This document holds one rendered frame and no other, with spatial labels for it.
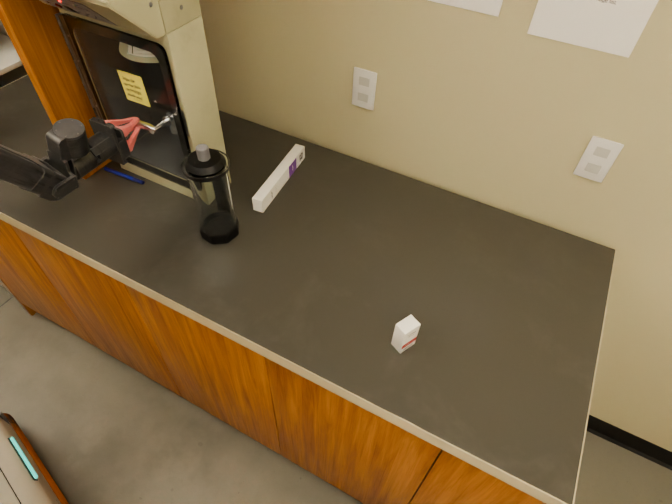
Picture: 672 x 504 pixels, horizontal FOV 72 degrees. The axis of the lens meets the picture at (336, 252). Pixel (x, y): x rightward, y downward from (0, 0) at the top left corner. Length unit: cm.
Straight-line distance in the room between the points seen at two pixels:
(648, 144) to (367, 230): 68
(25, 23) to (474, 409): 129
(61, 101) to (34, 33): 17
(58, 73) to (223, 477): 141
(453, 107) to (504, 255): 41
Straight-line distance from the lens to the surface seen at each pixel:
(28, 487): 184
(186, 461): 198
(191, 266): 120
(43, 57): 139
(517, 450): 102
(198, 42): 116
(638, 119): 126
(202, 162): 110
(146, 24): 105
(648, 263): 151
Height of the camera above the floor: 184
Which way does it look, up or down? 49 degrees down
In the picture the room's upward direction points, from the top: 3 degrees clockwise
